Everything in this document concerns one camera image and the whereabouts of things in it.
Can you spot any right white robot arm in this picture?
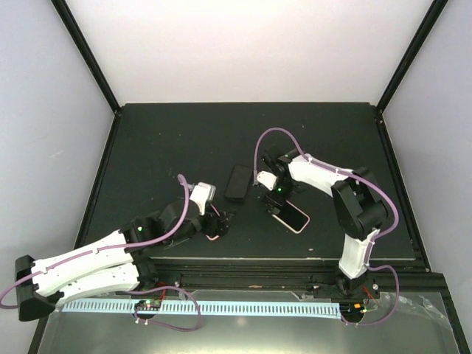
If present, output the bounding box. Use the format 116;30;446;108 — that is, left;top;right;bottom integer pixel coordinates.
255;147;388;298

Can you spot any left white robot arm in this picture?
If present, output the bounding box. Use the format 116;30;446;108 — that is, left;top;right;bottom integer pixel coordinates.
15;199;235;322

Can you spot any black phone on table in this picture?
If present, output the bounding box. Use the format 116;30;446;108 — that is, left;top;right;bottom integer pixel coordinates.
223;164;253;203

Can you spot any left controller board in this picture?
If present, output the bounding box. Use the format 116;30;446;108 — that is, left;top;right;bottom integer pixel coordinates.
134;299;161;311

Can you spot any controller board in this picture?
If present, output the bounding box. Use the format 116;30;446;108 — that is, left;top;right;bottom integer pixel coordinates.
339;302;378;314
134;299;161;311

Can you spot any right controller board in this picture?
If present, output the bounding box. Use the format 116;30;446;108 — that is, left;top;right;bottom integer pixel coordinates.
339;302;378;314

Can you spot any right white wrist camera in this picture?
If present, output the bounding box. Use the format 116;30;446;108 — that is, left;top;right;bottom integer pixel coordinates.
254;171;277;191

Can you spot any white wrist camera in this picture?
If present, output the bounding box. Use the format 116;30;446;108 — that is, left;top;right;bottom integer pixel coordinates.
254;171;277;191
190;182;216;215

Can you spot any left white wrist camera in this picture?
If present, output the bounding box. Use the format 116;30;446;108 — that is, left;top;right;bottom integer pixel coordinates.
190;182;216;215

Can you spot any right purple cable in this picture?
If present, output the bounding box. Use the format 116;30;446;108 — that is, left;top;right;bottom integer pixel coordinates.
253;127;401;328

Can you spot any light blue slotted cable duct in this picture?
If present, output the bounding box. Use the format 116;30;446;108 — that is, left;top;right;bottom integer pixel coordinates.
62;298;341;319

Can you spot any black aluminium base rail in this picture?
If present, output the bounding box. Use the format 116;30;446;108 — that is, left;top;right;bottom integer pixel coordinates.
151;258;450;297

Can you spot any right black frame post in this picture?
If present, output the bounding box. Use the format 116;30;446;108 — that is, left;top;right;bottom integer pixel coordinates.
376;0;448;113

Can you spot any black frame post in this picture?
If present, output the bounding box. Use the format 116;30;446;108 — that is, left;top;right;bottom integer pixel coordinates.
51;0;121;114
376;0;448;113

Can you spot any left black frame post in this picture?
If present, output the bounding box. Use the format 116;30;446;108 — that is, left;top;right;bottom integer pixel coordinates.
51;0;121;114

